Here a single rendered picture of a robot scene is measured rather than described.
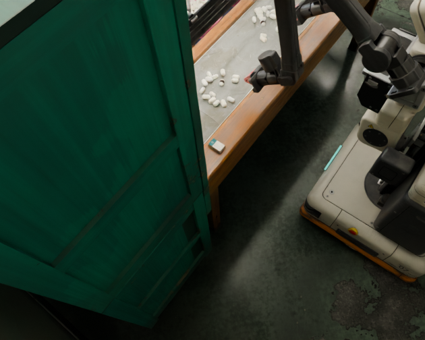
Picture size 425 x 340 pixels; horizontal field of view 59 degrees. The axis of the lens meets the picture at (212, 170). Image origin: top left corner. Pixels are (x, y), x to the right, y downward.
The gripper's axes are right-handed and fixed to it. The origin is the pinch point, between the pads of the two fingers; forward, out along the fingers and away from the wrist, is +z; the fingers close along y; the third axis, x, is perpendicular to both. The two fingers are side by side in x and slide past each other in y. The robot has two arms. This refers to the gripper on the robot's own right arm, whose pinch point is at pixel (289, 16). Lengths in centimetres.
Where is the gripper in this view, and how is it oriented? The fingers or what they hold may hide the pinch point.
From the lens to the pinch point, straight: 184.1
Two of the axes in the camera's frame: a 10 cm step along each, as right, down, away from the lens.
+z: -5.8, -1.1, 8.1
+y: -6.1, 7.2, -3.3
